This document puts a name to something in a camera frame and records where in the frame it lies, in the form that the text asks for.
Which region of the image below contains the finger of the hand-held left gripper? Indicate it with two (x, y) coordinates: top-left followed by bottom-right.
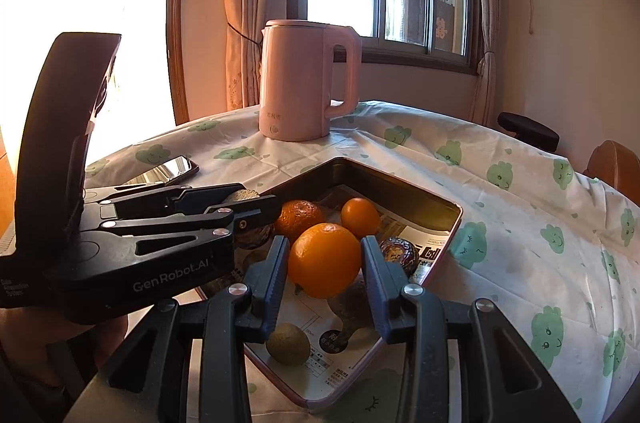
(85, 184), (247, 211)
(85, 194), (280, 262)

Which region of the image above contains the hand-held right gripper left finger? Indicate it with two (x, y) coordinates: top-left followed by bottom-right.
(65, 235), (291, 423)

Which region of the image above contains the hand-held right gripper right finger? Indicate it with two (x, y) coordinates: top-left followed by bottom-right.
(360, 235), (581, 423)

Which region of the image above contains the dark brown round pastry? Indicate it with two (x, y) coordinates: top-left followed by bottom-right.
(235, 225), (274, 251)

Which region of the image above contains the large brown fruit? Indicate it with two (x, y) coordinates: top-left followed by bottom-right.
(327, 275), (386, 356)

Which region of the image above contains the rough-skinned mandarin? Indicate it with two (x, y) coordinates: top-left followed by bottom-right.
(272, 199), (326, 244)

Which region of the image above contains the smooth orange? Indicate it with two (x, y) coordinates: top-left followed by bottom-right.
(341, 197), (382, 240)
(288, 223), (362, 300)

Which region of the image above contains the pink metal tin box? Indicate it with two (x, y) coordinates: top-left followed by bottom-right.
(192, 156), (463, 408)

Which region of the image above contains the black smartphone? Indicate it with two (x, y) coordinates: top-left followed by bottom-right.
(135, 155), (200, 186)

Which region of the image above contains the printed paper leaflet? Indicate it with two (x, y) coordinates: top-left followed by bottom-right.
(245, 183), (453, 404)

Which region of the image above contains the pink electric kettle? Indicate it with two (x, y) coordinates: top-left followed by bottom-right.
(258, 19), (362, 141)

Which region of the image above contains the pink patterned curtain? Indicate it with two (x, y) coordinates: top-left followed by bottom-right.
(222, 0), (273, 114)

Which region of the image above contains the black round stool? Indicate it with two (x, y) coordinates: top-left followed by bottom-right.
(497, 112), (560, 154)

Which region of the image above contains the brown leather armchair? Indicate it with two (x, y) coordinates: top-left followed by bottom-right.
(582, 140), (640, 198)

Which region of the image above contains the beige curtain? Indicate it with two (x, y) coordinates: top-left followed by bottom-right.
(467, 0), (503, 126)

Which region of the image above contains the wooden doorway frame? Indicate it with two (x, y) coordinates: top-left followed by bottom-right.
(50, 0), (196, 126)

